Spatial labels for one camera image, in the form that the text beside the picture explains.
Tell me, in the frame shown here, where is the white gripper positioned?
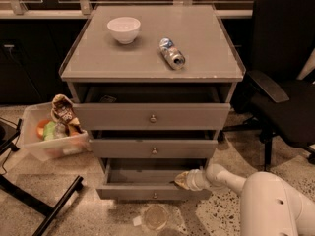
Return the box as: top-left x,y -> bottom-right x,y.
174,169 -> 211,191

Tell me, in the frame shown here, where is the grey drawer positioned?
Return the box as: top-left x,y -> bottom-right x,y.
91,130 -> 218,158
96,158 -> 210,201
74,84 -> 229,131

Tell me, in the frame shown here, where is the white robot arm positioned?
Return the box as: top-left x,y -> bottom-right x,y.
174,163 -> 315,236

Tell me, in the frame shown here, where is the grey drawer cabinet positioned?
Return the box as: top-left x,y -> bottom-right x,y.
58,4 -> 247,169

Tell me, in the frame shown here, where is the dark object in drawer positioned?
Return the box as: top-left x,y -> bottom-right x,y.
99,95 -> 116,103

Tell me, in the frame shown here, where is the crushed silver soda can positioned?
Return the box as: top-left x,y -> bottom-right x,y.
159,37 -> 185,70

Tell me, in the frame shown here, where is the black office chair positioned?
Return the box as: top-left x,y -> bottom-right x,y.
228,0 -> 315,167

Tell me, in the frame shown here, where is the brown snack bag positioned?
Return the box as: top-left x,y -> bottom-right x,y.
51,94 -> 80,126

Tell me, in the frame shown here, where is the green round object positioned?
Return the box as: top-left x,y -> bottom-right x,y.
43,121 -> 55,141

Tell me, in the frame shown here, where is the clear plastic bin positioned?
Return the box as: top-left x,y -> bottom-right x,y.
20,102 -> 91,161

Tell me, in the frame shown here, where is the orange round object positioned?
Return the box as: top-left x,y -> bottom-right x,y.
36,119 -> 50,139

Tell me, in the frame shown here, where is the white ceramic bowl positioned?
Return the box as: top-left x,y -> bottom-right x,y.
107,17 -> 141,44

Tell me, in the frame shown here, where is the black metal stand base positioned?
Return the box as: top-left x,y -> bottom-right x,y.
0,116 -> 85,236

